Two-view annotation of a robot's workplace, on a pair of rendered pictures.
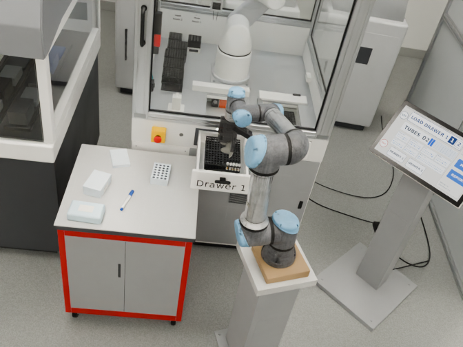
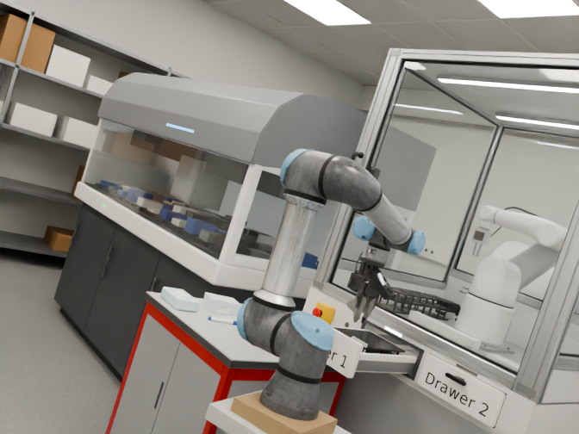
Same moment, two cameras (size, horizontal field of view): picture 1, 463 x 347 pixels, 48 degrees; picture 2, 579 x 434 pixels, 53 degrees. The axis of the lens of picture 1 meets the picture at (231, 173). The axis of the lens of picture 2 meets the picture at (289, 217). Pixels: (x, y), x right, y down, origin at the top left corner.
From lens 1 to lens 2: 192 cm
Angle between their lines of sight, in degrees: 63
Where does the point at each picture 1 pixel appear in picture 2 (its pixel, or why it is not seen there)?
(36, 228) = not seen: hidden behind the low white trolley
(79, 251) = (146, 344)
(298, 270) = (286, 423)
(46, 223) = not seen: hidden behind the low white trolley
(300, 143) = (346, 161)
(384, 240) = not seen: outside the picture
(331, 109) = (544, 336)
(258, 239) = (258, 320)
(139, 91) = (327, 253)
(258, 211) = (273, 264)
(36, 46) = (252, 149)
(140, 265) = (176, 393)
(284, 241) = (289, 347)
